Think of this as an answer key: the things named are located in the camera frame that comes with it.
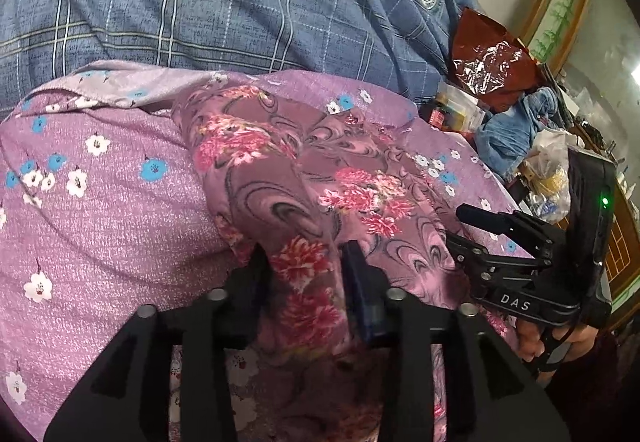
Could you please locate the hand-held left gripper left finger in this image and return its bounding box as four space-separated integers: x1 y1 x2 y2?
44 244 273 442

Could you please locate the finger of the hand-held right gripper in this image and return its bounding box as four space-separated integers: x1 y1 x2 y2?
444 233 552 294
455 203 569 269

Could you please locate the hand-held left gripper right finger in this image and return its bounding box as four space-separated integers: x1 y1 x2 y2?
341 241 572 442

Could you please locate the pink swirl floral garment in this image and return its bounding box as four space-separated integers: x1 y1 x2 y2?
172 83 533 442

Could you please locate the person's right forearm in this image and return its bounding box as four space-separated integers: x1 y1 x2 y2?
542 329 631 442

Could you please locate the person's right hand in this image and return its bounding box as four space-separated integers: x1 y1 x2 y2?
515 317 606 378

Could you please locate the wooden cabinet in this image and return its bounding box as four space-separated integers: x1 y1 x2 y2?
597 157 640 323

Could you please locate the white plastic bag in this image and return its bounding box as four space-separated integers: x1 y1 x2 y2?
522 129 581 225

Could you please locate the blue crumpled cloth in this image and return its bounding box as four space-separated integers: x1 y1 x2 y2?
474 86 561 180

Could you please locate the pile of small boxes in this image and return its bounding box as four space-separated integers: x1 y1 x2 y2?
417 79 488 135

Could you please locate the purple flowered cloth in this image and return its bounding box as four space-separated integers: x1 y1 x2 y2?
0 59 536 442

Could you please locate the red-brown plastic bag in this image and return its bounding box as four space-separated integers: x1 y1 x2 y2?
447 6 543 113

